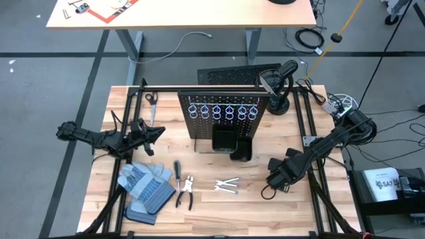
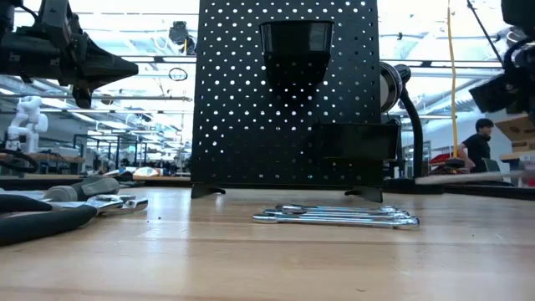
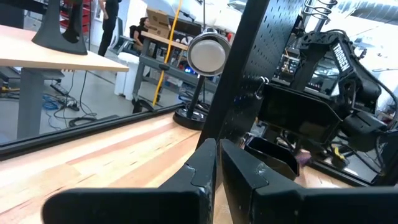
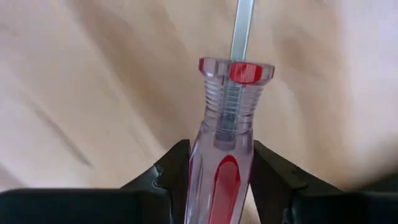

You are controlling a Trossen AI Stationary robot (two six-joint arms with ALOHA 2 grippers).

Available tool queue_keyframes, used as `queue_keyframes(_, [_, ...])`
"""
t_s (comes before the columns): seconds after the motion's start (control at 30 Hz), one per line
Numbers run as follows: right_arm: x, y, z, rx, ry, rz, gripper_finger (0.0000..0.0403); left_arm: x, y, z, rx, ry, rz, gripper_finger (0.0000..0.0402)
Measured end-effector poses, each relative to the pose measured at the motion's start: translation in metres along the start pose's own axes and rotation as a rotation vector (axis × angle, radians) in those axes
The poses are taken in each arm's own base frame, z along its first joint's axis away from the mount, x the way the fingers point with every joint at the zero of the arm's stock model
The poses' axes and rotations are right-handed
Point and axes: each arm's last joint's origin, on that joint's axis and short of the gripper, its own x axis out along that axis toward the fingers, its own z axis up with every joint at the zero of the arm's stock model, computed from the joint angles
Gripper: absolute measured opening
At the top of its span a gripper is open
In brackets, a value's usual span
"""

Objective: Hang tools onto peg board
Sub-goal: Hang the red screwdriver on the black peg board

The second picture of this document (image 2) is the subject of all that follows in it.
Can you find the wide black pegboard bin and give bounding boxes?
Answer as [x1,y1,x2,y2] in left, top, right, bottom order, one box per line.
[315,120,401,163]

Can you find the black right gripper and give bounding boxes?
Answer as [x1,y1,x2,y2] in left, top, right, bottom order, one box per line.
[468,37,535,125]

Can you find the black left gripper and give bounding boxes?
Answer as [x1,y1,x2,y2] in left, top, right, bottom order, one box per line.
[0,0,139,110]

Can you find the red bin rack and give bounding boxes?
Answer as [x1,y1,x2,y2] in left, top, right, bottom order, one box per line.
[429,152,455,166]

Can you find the yellow strap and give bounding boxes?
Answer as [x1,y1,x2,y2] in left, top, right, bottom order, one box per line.
[446,0,460,160]

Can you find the black gooseneck desk lamp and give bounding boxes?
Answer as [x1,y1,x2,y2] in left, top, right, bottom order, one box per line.
[379,61,445,196]

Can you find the pale wooden plank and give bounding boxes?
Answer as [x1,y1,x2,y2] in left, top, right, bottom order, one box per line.
[415,170,528,186]

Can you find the black cable loop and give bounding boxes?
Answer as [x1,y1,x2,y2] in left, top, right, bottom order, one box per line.
[0,148,39,175]

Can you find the wood table grey legs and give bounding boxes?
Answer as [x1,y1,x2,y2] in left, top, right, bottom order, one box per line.
[499,150,535,162]

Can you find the thin black pole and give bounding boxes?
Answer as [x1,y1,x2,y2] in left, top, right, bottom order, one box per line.
[466,0,505,64]

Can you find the black ceiling cable reel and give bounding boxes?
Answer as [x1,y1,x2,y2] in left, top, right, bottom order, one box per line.
[169,20,196,56]

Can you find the black-handled slip-joint pliers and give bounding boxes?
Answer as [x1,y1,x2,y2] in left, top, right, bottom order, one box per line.
[0,192,150,247]

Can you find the white humanoid robot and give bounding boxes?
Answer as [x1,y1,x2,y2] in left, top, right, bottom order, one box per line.
[4,95,49,154]

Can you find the grey black handled screwdriver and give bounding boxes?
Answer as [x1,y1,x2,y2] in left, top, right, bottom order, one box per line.
[43,175,121,202]

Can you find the chrome combination wrench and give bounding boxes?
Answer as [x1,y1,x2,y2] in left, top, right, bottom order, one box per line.
[252,212,420,231]
[263,207,413,219]
[275,203,398,212]

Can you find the black cable ring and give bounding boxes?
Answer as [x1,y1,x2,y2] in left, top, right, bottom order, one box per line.
[168,66,188,83]

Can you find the white orange rounded device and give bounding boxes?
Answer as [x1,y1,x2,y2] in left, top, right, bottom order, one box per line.
[132,166,162,178]

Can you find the black metal peg board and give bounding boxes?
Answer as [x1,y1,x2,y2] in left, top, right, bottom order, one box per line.
[190,0,385,205]

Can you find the tapered black pegboard bin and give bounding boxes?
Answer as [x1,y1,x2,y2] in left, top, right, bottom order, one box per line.
[258,19,335,87]

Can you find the person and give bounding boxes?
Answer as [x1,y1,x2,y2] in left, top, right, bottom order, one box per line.
[457,118,495,175]

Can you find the brown cardboard box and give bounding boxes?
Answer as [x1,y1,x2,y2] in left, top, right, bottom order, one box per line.
[495,115,535,154]

